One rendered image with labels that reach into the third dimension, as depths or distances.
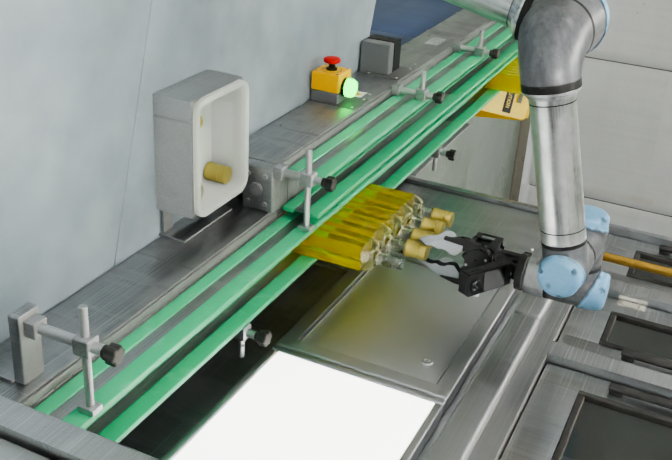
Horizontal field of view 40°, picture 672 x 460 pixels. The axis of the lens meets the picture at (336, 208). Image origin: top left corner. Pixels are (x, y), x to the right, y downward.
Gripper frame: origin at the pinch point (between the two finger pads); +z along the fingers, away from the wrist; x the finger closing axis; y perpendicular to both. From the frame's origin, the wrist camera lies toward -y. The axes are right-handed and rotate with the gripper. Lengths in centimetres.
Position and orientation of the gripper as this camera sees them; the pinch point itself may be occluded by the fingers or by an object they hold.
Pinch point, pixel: (423, 251)
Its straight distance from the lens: 182.1
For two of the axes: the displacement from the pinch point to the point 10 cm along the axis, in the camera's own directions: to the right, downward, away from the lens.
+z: -9.0, -2.3, 3.7
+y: 4.3, -3.7, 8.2
